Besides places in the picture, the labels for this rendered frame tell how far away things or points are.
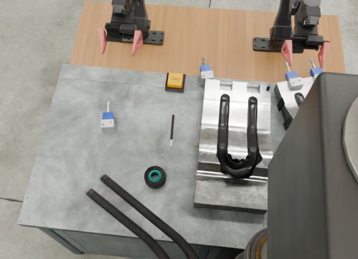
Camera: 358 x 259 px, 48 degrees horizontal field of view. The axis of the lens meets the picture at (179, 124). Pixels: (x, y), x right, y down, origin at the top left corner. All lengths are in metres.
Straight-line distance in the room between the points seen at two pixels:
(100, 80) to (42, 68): 1.16
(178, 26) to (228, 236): 0.96
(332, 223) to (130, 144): 1.37
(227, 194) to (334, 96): 1.18
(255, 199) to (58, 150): 0.77
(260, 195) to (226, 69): 0.59
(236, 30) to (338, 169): 1.65
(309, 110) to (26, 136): 2.41
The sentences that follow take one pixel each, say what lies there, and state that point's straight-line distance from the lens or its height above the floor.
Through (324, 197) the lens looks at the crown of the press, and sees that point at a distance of 0.29.
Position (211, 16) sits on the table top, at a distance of 1.96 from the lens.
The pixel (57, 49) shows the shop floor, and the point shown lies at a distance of 2.95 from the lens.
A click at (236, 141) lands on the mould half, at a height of 0.92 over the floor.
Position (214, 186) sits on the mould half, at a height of 0.86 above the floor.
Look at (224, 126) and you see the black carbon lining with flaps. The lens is 1.55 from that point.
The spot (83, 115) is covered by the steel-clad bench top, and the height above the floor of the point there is 0.80.
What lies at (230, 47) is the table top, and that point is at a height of 0.80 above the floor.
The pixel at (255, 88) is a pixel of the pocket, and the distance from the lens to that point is 1.67.
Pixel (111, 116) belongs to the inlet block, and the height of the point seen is 0.84.
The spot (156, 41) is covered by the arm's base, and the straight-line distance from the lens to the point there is 1.85.
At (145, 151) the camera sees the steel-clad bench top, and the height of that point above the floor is 0.80.
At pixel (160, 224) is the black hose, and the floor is 0.90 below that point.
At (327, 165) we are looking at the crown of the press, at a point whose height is 2.00.
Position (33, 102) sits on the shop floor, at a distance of 2.76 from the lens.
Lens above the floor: 2.26
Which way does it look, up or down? 63 degrees down
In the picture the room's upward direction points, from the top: straight up
